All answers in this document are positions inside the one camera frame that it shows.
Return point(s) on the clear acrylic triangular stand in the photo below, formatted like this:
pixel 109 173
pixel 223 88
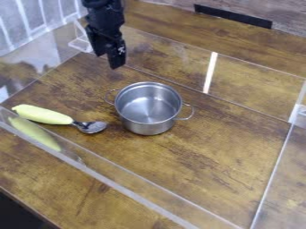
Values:
pixel 80 42

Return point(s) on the stainless steel pot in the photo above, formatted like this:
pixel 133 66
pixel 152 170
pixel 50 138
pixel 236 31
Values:
pixel 148 106

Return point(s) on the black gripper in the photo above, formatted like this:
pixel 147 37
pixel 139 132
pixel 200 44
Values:
pixel 105 18

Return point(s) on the black strip on table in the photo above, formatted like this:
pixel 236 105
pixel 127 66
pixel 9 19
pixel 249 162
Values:
pixel 232 16

